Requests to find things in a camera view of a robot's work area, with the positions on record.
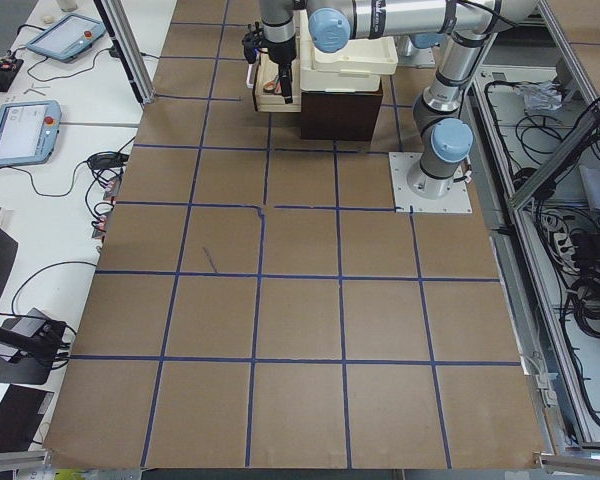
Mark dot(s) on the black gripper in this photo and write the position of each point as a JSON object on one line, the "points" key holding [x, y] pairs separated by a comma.
{"points": [[282, 53]]}

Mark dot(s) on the orange grey scissors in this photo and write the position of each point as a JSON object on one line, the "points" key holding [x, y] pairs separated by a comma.
{"points": [[271, 87]]}

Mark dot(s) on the wooden drawer with white handle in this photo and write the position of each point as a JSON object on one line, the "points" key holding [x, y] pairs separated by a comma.
{"points": [[263, 70]]}

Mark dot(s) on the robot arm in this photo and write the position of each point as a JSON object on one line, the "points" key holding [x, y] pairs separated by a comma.
{"points": [[467, 26]]}

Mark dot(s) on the dark brown cabinet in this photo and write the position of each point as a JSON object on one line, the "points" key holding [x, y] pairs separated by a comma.
{"points": [[340, 116]]}

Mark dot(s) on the cream plastic tray lid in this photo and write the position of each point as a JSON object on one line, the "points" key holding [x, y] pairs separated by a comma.
{"points": [[358, 67]]}

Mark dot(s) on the black power adapter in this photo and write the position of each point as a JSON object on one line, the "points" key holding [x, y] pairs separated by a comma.
{"points": [[106, 160]]}

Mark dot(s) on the blue teach pendant upper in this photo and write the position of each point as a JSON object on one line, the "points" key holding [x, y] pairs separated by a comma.
{"points": [[67, 38]]}

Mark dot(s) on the blue teach pendant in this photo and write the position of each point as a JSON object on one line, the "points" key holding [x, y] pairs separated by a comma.
{"points": [[28, 132], [67, 38]]}

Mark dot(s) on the blue teach pendant lower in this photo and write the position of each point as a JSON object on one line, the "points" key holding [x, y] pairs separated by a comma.
{"points": [[28, 132]]}

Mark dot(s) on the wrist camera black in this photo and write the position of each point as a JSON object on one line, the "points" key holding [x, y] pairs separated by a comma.
{"points": [[252, 42]]}

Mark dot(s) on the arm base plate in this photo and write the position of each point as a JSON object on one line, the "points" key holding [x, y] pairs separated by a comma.
{"points": [[411, 56], [415, 192]]}

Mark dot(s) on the aluminium frame post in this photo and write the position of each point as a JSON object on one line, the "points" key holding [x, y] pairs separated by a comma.
{"points": [[119, 30]]}

